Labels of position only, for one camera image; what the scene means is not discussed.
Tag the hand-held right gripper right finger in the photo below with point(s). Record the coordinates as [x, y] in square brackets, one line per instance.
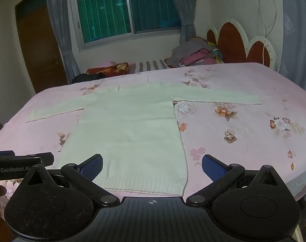
[213, 167]

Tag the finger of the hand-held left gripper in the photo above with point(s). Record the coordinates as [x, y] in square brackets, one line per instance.
[3, 153]
[47, 158]

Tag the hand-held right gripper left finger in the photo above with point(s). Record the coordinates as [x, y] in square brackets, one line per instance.
[92, 167]

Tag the white knitted sweater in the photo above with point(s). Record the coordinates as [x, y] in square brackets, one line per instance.
[130, 131]

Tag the magenta folded clothes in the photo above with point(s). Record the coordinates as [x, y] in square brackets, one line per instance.
[195, 56]

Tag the grey folded clothes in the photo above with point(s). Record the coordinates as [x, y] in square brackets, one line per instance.
[188, 49]

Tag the pink floral bedsheet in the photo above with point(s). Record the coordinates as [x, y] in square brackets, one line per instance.
[231, 85]

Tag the black cloth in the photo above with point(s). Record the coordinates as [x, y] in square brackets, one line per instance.
[88, 77]

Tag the red floral cloth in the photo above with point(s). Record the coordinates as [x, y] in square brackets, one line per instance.
[110, 70]

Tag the brown wooden door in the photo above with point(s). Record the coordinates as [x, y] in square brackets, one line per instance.
[37, 50]

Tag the colourful printed cloth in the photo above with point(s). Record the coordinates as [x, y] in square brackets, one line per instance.
[217, 54]

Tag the grey white striped cloth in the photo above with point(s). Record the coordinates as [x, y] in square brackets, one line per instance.
[150, 65]

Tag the red and white headboard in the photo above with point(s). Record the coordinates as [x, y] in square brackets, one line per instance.
[231, 42]

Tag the grey curtain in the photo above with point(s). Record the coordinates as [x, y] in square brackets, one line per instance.
[62, 30]
[185, 10]

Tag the window with green glass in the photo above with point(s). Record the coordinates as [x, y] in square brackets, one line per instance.
[105, 17]

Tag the bluish patterned curtain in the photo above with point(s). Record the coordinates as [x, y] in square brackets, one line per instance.
[296, 30]

